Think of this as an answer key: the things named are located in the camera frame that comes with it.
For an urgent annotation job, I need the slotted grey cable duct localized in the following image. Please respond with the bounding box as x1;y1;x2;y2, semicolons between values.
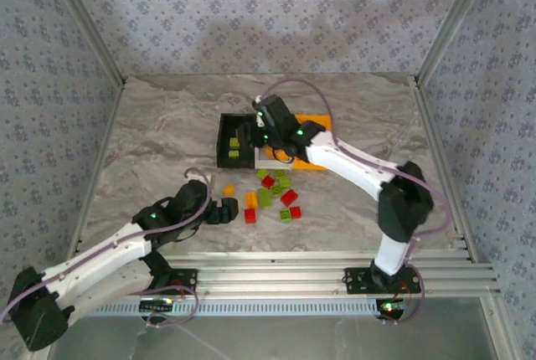
98;296;405;318

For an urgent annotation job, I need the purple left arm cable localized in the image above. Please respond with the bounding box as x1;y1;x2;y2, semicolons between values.
0;167;215;330

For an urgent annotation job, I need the small circuit board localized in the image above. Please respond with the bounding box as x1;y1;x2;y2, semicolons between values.
378;300;405;320
140;299;175;313

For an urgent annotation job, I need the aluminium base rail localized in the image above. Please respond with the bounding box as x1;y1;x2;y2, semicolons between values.
49;249;503;299

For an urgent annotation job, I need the aluminium table side rail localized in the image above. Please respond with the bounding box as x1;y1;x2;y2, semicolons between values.
412;75;481;265
64;79;127;267

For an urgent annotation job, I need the aluminium frame post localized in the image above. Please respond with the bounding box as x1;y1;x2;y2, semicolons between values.
41;0;127;87
416;0;500;81

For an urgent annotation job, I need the thin pale cable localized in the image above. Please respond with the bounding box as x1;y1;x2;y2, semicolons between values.
136;313;234;360

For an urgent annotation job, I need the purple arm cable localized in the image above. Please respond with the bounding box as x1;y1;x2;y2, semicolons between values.
0;167;215;330
260;78;453;327

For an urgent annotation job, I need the white plastic bin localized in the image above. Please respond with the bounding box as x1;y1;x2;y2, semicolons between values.
253;145;295;171

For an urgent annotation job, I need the black plastic bin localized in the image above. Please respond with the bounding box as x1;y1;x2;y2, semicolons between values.
214;112;257;170

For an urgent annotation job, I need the orange plastic bin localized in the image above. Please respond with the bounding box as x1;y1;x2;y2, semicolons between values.
291;113;334;172

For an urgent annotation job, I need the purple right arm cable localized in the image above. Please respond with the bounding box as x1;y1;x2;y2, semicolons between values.
260;78;453;327

